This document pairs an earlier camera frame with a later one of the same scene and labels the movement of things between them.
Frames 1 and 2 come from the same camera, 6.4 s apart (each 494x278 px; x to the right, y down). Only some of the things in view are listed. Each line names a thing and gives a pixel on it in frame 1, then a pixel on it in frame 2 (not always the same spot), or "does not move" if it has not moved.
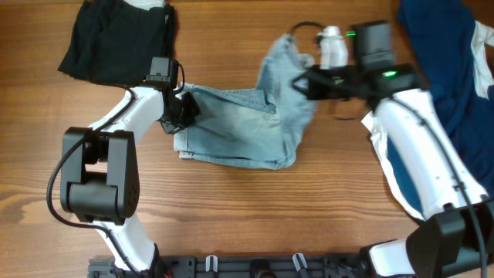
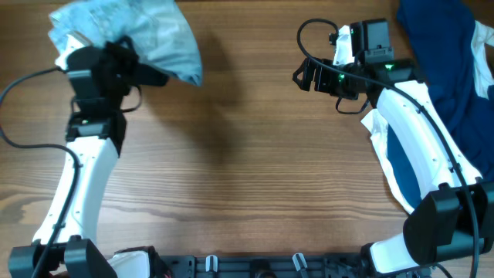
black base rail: x=237 y=266 does not move
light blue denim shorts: x=258 y=128 to x=157 y=28
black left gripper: x=194 y=110 to x=113 y=53
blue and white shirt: x=453 y=44 does not move
